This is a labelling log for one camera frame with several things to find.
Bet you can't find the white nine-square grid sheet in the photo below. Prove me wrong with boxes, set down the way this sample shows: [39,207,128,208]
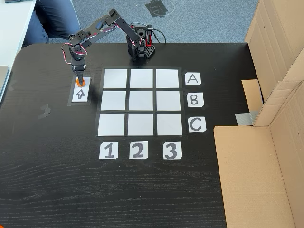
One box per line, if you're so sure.
[95,67,185,138]

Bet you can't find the white arrow paper sheet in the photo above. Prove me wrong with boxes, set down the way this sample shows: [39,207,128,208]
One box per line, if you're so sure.
[71,76,91,103]

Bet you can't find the tape scraps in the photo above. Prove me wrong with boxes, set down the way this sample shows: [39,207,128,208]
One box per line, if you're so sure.
[38,104,52,120]

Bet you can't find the person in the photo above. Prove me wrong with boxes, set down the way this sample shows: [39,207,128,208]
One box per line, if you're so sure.
[22,0,81,47]

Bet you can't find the black bar clamp red knob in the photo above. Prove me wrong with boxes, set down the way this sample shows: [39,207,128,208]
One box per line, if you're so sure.
[146,25,154,47]

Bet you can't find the white desk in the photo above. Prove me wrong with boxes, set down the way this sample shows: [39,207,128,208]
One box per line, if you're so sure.
[0,0,37,69]

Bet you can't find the paper sheet number 2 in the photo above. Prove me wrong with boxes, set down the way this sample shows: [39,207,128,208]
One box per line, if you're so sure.
[129,141,149,159]

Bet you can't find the paper sheet letter B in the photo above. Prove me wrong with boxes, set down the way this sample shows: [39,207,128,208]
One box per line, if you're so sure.
[187,92,205,107]

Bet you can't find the paper sheet number 3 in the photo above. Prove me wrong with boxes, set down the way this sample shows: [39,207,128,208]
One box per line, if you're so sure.
[162,141,183,160]

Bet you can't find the paper sheet letter C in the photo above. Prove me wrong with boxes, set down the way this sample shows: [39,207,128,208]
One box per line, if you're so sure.
[188,116,207,133]

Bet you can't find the grey chair frame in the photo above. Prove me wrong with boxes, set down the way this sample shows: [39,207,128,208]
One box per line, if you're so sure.
[68,0,83,31]

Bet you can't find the thin black power cable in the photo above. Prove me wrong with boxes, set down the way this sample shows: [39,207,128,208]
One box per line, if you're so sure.
[152,28,167,45]

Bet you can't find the grey duct tape strip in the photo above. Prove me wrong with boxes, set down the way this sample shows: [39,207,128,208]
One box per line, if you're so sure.
[235,111,259,126]

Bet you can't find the brown cardboard box wall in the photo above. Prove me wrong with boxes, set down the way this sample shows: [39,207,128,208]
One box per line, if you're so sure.
[241,0,304,112]
[213,80,304,228]

